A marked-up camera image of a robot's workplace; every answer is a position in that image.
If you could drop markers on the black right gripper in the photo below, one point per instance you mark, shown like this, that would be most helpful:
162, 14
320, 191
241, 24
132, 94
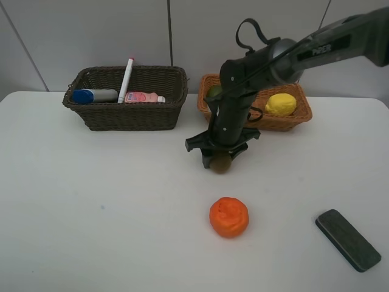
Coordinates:
226, 128

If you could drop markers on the brown kiwi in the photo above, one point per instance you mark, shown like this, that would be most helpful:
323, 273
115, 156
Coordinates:
220, 163

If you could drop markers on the green lime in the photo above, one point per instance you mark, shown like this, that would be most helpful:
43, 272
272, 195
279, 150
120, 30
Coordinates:
214, 91

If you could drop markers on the orange mandarin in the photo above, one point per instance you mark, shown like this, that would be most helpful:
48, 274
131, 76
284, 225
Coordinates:
229, 217

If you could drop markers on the yellow lemon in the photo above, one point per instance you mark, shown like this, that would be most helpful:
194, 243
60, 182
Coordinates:
281, 104

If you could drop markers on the small pink bottle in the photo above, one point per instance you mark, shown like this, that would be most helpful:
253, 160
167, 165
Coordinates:
142, 97

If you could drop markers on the white marker pink caps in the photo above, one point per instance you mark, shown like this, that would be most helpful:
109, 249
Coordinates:
125, 81

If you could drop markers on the dark felt whiteboard eraser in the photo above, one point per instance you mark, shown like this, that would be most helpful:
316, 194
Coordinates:
354, 247

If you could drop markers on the white bottle blue cap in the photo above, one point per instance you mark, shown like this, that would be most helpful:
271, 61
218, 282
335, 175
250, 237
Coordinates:
87, 96

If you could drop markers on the grey black right arm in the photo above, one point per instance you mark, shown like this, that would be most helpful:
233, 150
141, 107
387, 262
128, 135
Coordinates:
282, 61

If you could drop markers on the dark brown wicker basket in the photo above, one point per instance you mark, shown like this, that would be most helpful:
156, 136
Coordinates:
167, 81

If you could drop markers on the light brown wicker basket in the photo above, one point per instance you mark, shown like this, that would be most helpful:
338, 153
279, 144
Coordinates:
260, 118

